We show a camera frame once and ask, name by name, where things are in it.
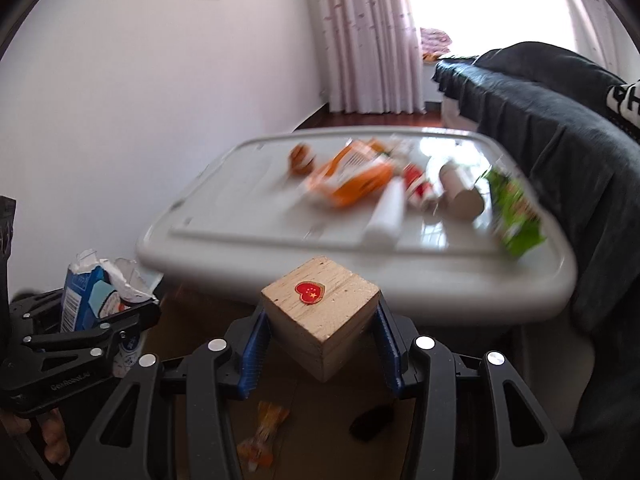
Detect torn blue white carton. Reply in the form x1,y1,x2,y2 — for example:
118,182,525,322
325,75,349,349
60,249,163,378

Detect white plastic storage box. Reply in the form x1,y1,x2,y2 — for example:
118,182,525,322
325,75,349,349
136,129,593,438

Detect bed with dark blanket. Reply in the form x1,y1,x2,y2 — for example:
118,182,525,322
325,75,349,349
432,41,640,480

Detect white bed frame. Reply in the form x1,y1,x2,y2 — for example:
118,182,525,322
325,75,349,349
442,97,481,133

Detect orange snack bag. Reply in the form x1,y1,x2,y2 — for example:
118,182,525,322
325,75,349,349
302,140,396,209

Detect wooden block with heart sticker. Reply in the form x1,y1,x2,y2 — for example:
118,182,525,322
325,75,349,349
260,256,382,383

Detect small brown object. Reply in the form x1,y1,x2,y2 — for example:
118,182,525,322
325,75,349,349
287,142,317,177

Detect folded pink quilt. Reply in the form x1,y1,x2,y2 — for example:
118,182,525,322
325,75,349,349
419,26,453,63

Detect person's left hand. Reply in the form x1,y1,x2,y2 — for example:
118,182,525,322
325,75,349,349
0,406,72,466

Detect white plastic tube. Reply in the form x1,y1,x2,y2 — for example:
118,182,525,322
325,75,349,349
363,176,407,247

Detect orange candy wrapper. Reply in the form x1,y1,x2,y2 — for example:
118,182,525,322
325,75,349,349
236,400,291,463

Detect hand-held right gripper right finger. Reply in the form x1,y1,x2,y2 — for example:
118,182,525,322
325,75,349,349
372,302,583,480

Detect cardboard tube roll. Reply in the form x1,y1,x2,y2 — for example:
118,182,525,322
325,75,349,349
439,160,486,220

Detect green snack packet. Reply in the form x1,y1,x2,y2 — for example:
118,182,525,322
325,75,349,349
482,165,547,258

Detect small black object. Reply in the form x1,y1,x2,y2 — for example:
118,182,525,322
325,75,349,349
348,402,396,442

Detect black white printed pillow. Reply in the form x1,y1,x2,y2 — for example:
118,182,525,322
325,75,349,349
606,80,640,141

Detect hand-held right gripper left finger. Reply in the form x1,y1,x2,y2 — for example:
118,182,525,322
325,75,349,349
62,305,273,480

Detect red white packet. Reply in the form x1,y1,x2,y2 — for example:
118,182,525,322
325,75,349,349
402,164,441,211

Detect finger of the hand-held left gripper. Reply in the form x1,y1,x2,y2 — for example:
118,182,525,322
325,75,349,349
20,301,162,357
10,287,66,334

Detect pink patterned curtain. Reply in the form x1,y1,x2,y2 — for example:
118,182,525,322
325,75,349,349
550,0,626,78
300,0,426,114

